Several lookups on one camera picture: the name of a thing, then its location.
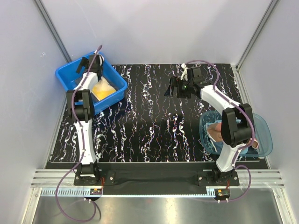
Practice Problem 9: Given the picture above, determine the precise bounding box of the right small connector board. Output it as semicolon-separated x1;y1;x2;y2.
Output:
216;189;230;197

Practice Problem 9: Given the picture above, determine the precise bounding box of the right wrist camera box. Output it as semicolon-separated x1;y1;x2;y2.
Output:
180;63;188;81

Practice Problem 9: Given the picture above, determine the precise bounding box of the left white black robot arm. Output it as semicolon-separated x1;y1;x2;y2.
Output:
66;53;104;186

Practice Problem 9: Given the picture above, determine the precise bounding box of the purple cable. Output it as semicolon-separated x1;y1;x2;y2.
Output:
185;59;256;201
56;44;103;221

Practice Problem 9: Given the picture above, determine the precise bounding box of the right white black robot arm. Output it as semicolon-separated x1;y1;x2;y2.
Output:
165;67;255;185

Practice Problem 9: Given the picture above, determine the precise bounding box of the small connector board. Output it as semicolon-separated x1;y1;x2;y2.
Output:
216;189;230;197
90;188;103;196

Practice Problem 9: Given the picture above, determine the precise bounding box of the translucent teal plastic basket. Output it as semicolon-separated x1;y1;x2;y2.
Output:
199;111;273;157

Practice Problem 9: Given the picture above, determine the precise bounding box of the left aluminium frame post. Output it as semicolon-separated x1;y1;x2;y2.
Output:
33;0;72;63

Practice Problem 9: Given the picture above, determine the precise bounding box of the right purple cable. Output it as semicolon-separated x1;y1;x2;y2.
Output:
185;59;256;201

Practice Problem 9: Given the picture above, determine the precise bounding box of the right aluminium frame post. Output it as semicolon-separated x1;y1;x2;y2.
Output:
235;0;280;70

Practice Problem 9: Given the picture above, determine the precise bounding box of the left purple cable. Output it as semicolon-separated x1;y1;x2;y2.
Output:
56;44;103;221

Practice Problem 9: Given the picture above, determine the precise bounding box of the brown towel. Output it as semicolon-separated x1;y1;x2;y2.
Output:
207;123;260;150

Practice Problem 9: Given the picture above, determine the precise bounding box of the left small connector board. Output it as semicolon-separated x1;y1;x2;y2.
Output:
90;188;103;196

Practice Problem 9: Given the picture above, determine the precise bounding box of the yellow towel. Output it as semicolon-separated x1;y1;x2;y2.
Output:
92;77;116;102

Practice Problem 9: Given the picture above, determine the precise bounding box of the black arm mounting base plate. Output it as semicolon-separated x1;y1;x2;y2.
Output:
74;162;239;187

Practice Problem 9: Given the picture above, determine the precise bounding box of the aluminium frame post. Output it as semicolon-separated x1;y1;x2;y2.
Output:
33;0;72;63
235;0;280;70

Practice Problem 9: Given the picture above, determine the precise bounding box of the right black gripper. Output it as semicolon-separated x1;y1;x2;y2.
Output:
164;76;193;99

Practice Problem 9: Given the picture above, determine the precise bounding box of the aluminium front rail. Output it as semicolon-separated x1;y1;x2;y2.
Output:
30;169;284;198

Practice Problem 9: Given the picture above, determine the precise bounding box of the dark grey-blue towel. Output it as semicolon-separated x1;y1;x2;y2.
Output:
73;77;117;94

